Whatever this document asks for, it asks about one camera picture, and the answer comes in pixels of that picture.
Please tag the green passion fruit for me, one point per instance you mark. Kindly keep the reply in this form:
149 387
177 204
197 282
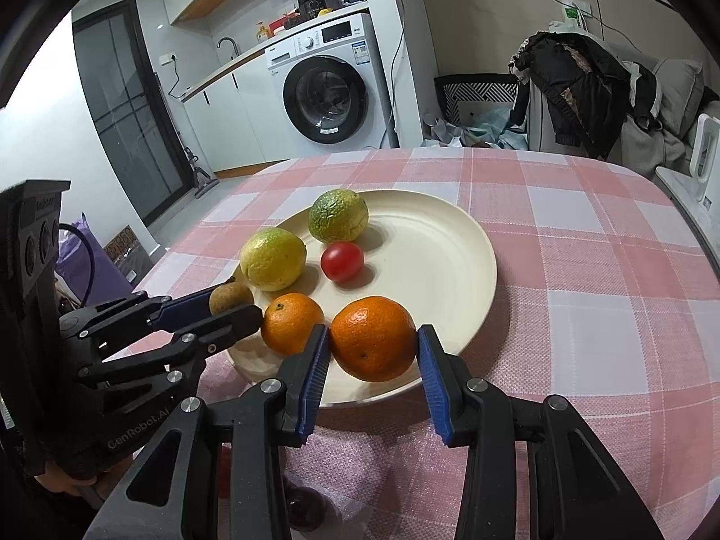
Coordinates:
337 215

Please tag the white washing machine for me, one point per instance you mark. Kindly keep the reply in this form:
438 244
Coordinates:
331 88

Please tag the cream round plate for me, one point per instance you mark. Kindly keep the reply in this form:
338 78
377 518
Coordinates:
422 252

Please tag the brown longan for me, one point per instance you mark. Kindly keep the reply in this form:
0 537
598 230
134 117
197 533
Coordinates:
229 295

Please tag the large orange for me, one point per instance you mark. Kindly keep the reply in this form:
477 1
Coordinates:
374 339

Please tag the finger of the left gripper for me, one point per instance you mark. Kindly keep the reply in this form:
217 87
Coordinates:
120 323
190 345

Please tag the yellow-green citrus fruit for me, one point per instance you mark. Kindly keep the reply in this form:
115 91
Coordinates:
272 259

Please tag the purple plastic bag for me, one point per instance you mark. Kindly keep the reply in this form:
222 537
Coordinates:
76 263

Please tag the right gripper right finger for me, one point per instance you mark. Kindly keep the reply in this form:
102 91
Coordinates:
577 490

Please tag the person's left hand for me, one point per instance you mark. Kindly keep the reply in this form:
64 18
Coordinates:
56 480

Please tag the dark glass door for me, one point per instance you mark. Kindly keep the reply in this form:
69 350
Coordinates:
128 109

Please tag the red cherry tomato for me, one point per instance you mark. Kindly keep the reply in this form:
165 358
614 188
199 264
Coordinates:
224 466
341 261

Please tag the dark purple grape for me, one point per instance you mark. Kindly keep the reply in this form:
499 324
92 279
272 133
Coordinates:
306 508

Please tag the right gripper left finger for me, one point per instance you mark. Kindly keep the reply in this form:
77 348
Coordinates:
172 489

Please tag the white lower kitchen cabinets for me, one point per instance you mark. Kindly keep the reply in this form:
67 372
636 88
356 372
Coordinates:
238 119

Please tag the grey sofa cushion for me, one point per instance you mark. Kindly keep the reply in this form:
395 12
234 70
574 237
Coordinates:
682 86

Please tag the kitchen faucet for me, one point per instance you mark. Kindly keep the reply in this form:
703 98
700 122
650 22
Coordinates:
228 48

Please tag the black patterned basket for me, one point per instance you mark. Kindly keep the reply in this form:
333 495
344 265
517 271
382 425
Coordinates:
461 94

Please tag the black rice cooker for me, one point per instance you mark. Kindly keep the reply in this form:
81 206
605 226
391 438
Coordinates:
309 9

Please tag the black jacket on chair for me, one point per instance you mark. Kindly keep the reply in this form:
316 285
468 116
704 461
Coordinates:
589 91

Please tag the white electric kettle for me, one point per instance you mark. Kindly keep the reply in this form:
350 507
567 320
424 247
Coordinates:
704 166

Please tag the pink checkered tablecloth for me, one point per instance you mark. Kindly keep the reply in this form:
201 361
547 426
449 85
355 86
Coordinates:
604 296

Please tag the small orange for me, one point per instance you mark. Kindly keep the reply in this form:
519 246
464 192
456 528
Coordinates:
288 323

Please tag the white side table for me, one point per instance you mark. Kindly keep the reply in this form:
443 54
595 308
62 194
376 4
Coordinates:
682 191

